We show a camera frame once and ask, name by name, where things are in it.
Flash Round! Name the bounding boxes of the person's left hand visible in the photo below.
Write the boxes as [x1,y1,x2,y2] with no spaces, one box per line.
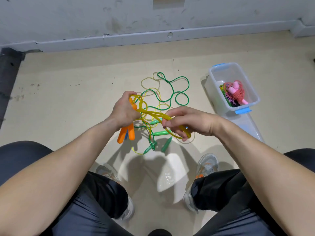
[109,91,141,132]

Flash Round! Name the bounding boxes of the person's right hand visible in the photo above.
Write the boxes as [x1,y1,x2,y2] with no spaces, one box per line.
[161,107,224,142]

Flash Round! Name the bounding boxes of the orange handled yellow skipping rope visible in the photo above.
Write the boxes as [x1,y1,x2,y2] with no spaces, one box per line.
[116,94,193,145]

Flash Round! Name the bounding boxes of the pile of colourful jump ropes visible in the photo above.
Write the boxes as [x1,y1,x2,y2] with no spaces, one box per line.
[125,72,197,155]

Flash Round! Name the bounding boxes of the pink skipping rope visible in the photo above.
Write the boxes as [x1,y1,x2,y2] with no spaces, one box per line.
[224,80,250,106]

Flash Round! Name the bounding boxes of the clear storage box blue latches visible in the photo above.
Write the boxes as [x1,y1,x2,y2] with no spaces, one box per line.
[205,63,261,116]

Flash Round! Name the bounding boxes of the person's right forearm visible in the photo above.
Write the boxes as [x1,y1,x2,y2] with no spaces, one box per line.
[213,119,315,236]

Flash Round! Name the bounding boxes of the person's left forearm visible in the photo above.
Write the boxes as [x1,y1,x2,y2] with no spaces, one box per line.
[0,118,121,236]

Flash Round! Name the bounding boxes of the clear plastic box lid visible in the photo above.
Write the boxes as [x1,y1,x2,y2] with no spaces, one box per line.
[227,111,265,143]

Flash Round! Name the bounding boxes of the grey right shoe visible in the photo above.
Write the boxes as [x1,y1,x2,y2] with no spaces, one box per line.
[183,154,219,213]

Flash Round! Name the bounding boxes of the grey shoe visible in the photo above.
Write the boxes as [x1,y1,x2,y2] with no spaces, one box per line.
[183,154,219,213]
[96,163,136,222]

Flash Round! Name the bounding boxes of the grey left shoe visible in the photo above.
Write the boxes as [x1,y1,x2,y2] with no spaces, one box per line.
[96,163,136,222]

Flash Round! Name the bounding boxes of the black shorts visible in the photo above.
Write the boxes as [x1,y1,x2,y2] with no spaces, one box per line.
[0,141,315,236]

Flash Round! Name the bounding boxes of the small wooden wall block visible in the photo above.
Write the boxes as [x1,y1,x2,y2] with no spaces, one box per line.
[153,0,186,9]

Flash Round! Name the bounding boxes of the black metal rack frame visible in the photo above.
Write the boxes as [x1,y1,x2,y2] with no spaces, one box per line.
[0,48,25,128]

